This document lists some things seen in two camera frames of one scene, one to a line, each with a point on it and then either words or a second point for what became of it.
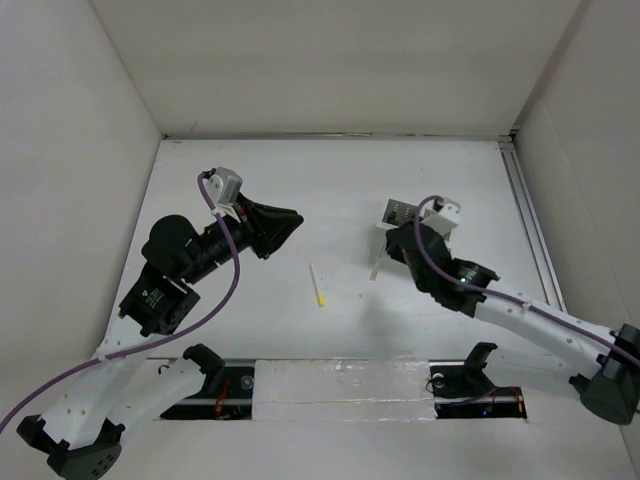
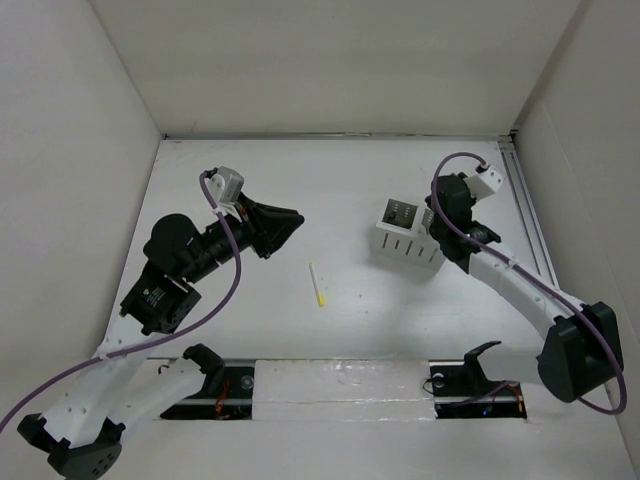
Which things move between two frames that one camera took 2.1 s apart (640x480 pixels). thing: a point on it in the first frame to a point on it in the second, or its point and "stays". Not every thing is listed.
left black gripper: (265, 228) stays
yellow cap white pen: (320, 296) stays
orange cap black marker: (392, 218) stays
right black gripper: (393, 245) to (465, 180)
